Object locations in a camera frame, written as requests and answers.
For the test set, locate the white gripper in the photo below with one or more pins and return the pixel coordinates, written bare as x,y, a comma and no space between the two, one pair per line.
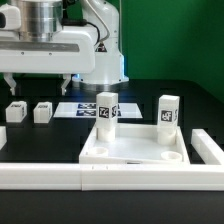
33,39

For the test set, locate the white square tabletop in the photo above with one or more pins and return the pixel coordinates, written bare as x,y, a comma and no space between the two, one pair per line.
134,144

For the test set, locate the white sheet with tags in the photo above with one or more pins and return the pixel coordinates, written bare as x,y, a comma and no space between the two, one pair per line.
88,110

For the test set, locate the white U-shaped fence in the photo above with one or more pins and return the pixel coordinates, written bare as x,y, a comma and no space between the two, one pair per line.
76,176

